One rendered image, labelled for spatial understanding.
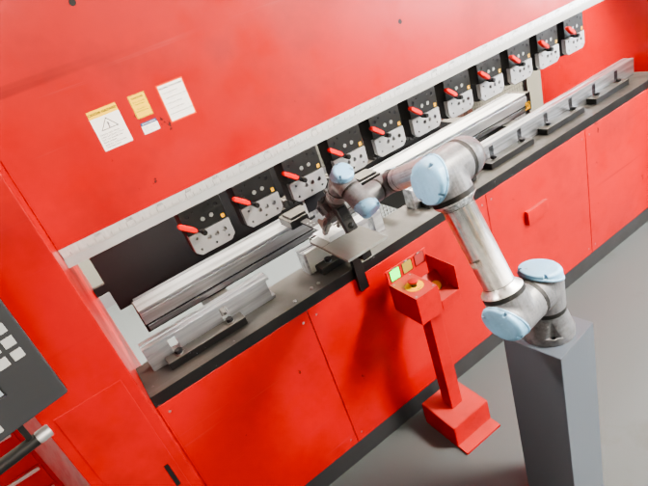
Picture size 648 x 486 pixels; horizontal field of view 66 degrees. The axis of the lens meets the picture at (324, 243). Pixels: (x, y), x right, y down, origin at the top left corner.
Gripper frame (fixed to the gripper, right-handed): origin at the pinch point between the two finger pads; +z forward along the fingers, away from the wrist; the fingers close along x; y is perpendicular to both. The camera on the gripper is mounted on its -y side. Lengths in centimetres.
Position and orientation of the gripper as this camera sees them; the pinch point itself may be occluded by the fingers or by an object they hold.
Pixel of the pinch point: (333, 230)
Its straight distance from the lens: 189.1
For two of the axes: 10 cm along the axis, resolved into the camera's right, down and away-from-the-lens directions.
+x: -8.0, 4.8, -3.7
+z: -1.1, 4.9, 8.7
